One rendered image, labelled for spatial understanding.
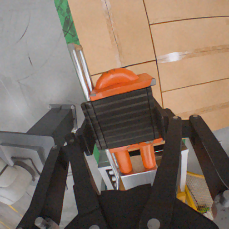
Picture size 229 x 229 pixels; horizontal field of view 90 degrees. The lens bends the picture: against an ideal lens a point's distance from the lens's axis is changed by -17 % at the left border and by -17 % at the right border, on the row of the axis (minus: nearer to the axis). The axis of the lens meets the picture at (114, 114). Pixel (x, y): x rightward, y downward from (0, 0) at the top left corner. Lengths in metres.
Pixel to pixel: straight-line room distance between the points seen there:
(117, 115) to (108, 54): 0.67
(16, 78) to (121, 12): 1.33
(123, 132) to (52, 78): 1.39
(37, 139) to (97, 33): 0.69
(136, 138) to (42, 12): 1.52
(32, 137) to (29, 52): 0.99
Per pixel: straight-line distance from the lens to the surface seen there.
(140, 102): 0.15
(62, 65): 1.46
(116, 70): 0.16
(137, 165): 0.24
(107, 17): 0.84
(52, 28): 1.51
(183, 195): 0.59
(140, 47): 0.82
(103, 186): 1.70
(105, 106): 0.15
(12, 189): 0.91
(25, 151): 0.94
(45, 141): 0.86
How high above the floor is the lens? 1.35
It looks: 65 degrees down
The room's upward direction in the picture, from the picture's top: 178 degrees counter-clockwise
